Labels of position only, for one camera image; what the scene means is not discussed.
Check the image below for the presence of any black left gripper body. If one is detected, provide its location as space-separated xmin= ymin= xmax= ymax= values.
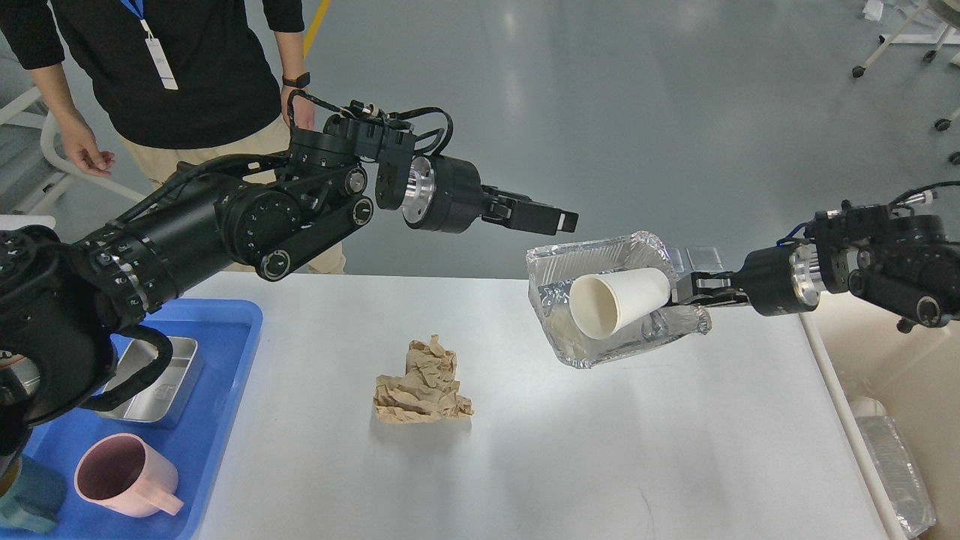
xmin=375 ymin=156 xmax=489 ymax=235

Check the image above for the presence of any stainless steel rectangular container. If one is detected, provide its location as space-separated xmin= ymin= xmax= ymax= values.
xmin=96 ymin=336 xmax=205 ymax=428

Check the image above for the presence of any clear floor plate right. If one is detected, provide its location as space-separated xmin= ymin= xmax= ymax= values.
xmin=685 ymin=246 xmax=725 ymax=273

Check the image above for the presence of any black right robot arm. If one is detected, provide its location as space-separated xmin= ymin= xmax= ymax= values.
xmin=669 ymin=180 xmax=959 ymax=334

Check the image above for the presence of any teal mug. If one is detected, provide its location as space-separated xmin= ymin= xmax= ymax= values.
xmin=1 ymin=457 xmax=68 ymax=536

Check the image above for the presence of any blue plastic tray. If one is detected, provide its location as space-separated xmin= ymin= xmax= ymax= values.
xmin=25 ymin=298 xmax=262 ymax=539

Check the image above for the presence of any crumpled brown paper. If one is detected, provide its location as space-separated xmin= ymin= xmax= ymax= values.
xmin=373 ymin=334 xmax=474 ymax=425

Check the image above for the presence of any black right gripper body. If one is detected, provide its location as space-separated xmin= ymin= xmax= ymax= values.
xmin=735 ymin=244 xmax=826 ymax=316

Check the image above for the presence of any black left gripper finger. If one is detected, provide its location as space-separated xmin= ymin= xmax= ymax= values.
xmin=480 ymin=199 xmax=579 ymax=236
xmin=480 ymin=184 xmax=555 ymax=212

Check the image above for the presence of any white wheeled furniture frame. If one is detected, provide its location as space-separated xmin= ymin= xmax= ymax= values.
xmin=850 ymin=0 xmax=960 ymax=167

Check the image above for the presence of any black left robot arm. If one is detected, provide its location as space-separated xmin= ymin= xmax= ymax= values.
xmin=1 ymin=90 xmax=578 ymax=470

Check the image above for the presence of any white paper cup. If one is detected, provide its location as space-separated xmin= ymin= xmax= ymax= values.
xmin=569 ymin=268 xmax=671 ymax=341

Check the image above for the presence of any clear floor plate left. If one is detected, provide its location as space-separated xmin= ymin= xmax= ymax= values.
xmin=666 ymin=247 xmax=686 ymax=276

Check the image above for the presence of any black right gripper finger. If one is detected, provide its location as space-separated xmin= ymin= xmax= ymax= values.
xmin=669 ymin=272 xmax=750 ymax=308

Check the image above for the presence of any beige plastic bin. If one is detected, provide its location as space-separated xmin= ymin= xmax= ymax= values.
xmin=801 ymin=294 xmax=959 ymax=539

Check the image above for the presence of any aluminium foil tray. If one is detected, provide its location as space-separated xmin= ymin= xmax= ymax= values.
xmin=526 ymin=230 xmax=713 ymax=369

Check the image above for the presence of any pink ribbed mug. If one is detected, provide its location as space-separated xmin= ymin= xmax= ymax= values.
xmin=74 ymin=433 xmax=185 ymax=518

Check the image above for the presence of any white side table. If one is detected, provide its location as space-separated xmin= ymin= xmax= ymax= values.
xmin=0 ymin=214 xmax=57 ymax=230

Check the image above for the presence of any clear floor plate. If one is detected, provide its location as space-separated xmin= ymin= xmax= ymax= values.
xmin=685 ymin=246 xmax=725 ymax=273
xmin=666 ymin=247 xmax=686 ymax=276

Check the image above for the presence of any person in black shirt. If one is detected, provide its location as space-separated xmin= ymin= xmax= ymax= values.
xmin=0 ymin=0 xmax=347 ymax=275

